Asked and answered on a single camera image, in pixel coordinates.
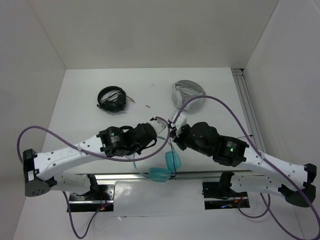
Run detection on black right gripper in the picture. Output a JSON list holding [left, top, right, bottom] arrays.
[[168, 123, 212, 156]]

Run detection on teal cat-ear headphones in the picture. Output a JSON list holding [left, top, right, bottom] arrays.
[[125, 136, 182, 183]]

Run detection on black headphone cable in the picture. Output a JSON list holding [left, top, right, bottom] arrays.
[[167, 122, 178, 180]]

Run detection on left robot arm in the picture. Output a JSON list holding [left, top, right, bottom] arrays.
[[18, 121, 165, 200]]

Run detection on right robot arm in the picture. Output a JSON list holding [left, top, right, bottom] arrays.
[[170, 122, 317, 208]]

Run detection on black headphones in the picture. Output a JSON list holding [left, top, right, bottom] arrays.
[[96, 86, 135, 113]]

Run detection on white grey headphones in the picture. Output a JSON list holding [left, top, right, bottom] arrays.
[[171, 79, 206, 112]]

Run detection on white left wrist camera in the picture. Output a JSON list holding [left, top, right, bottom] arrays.
[[148, 116, 168, 136]]

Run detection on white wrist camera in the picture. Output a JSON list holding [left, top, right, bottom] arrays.
[[168, 110, 187, 138], [148, 116, 168, 136]]

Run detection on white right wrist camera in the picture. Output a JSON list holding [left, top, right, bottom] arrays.
[[168, 110, 187, 138]]

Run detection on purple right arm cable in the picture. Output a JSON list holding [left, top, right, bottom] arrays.
[[172, 95, 320, 240]]

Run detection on aluminium front rail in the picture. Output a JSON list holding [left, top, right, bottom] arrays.
[[93, 170, 233, 183]]

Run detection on aluminium rail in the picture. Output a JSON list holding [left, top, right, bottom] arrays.
[[93, 170, 233, 183], [231, 68, 267, 153]]

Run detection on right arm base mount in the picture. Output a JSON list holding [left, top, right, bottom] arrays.
[[202, 172, 250, 210]]

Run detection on aluminium right side rail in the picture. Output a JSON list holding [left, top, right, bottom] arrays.
[[231, 68, 267, 153]]

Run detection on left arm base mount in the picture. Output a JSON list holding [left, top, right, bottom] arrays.
[[68, 174, 116, 213]]

